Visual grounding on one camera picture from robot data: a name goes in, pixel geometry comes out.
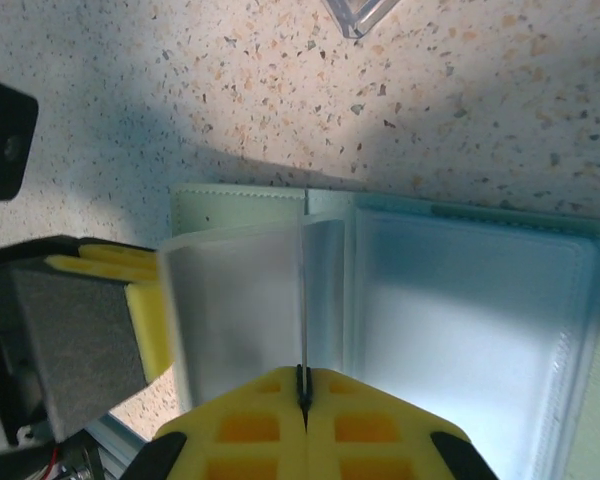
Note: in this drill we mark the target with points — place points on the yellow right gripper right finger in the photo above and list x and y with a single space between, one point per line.
370 430

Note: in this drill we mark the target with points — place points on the blue card tray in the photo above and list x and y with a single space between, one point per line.
455 325

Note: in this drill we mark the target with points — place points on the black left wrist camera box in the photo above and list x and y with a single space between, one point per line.
5 140

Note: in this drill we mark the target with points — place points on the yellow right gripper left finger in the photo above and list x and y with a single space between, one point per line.
250 425

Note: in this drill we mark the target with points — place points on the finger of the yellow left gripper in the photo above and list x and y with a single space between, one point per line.
152 325

